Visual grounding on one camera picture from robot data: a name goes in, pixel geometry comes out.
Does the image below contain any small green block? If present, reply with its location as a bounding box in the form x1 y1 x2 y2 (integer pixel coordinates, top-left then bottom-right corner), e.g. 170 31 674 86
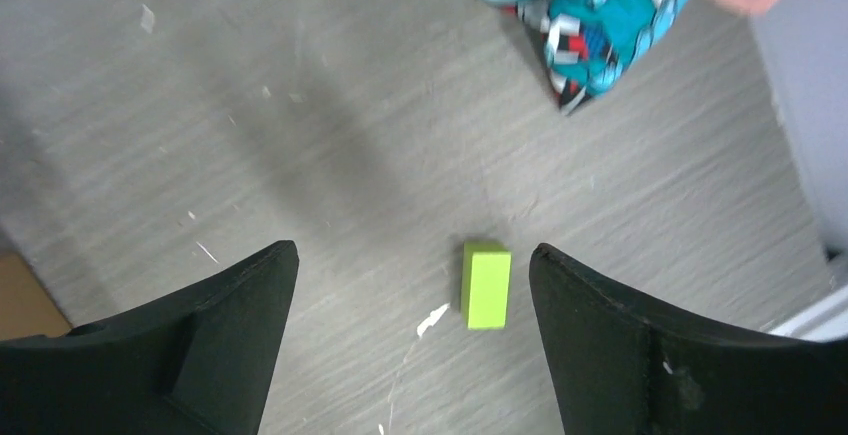
460 241 512 330

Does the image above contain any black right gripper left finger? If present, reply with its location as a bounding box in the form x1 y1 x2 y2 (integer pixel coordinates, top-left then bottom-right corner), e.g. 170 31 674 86
1 241 299 434

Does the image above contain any brown cardboard box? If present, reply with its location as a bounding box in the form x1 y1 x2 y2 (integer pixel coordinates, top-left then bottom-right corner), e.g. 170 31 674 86
0 251 72 341

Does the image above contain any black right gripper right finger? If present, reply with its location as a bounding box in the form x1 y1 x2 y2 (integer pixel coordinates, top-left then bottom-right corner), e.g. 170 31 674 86
529 244 847 434

